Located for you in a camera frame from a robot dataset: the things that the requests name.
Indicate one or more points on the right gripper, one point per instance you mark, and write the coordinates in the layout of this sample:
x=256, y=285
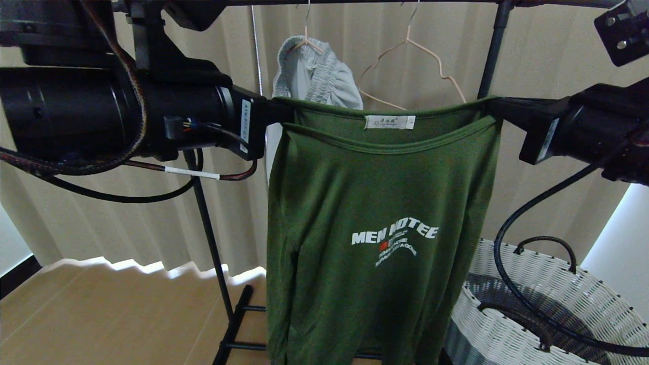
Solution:
x=598, y=126

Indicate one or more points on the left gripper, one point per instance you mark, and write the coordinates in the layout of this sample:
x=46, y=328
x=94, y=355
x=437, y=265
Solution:
x=76, y=116

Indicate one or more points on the pink clothes hanger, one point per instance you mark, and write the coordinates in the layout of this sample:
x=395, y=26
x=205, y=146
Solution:
x=306, y=30
x=440, y=63

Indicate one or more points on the pale grey shorts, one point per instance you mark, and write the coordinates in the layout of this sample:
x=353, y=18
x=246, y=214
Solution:
x=314, y=76

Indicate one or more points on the green printed shirt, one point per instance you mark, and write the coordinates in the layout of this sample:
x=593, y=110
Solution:
x=355, y=203

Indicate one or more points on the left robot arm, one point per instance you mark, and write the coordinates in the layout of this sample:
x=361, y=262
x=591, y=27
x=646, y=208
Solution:
x=50, y=30

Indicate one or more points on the black clothes rack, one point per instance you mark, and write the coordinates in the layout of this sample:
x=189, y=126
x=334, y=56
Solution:
x=494, y=50

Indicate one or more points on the white laundry basket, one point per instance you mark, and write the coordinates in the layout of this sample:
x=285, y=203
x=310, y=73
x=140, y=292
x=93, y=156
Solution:
x=542, y=274

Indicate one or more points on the beige curtain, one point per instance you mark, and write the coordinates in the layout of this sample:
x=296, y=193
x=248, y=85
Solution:
x=547, y=61

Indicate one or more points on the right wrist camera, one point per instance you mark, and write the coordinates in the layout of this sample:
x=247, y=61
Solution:
x=626, y=30

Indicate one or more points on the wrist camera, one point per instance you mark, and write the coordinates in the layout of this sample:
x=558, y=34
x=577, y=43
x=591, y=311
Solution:
x=626, y=30
x=177, y=66

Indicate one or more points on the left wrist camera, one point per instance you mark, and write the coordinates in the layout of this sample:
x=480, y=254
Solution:
x=177, y=66

